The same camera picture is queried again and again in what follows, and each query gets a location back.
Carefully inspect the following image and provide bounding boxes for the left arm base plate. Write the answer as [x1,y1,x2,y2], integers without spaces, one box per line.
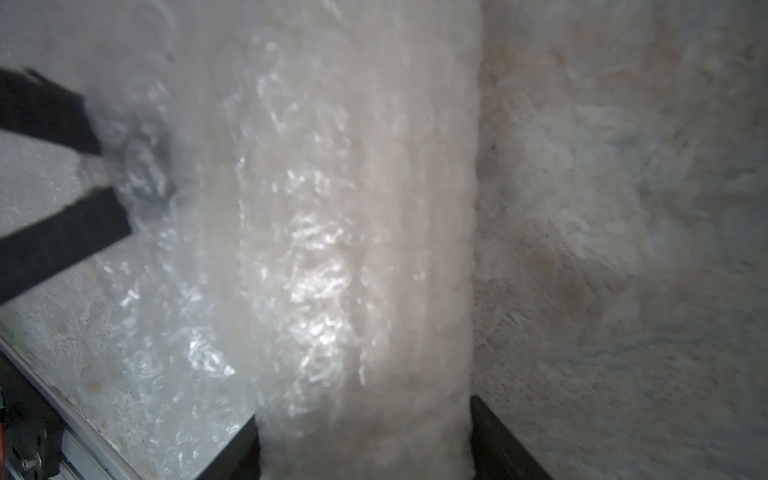
[1,354,66,479]

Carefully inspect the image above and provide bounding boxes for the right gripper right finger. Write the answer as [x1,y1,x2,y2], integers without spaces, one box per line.
[470,395,552,480]

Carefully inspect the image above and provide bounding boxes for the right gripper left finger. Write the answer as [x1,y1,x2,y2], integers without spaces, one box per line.
[197,417,261,480]

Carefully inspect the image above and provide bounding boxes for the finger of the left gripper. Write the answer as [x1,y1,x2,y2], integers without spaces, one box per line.
[1,68,102,155]
[1,188,131,304]

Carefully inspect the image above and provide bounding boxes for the clear bubble wrap sheet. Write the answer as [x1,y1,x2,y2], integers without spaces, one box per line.
[1,1,483,479]

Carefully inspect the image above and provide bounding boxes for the aluminium mounting rail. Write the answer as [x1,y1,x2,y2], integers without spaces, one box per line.
[1,340,141,480]

